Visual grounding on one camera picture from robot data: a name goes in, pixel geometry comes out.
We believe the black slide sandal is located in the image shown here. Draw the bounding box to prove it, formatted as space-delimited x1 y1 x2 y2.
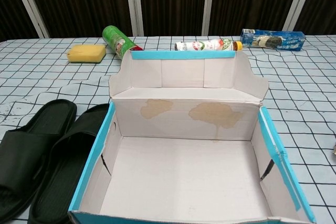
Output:
0 99 78 224
28 103 110 224

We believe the light blue shoe box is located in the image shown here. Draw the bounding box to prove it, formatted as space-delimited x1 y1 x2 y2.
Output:
67 49 317 224

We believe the white label drink bottle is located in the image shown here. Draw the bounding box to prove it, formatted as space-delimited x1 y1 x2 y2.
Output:
174 38 243 51

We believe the green chips can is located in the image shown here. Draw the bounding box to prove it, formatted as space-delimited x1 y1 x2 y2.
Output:
102 25 144 61

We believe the yellow sponge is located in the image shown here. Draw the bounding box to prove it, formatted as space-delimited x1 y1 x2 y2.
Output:
66 45 107 64

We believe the blue cookie package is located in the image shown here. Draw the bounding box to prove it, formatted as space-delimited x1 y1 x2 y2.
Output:
240 28 307 52

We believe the dark folding screen white frame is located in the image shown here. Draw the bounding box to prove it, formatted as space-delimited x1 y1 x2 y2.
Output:
0 0 336 41

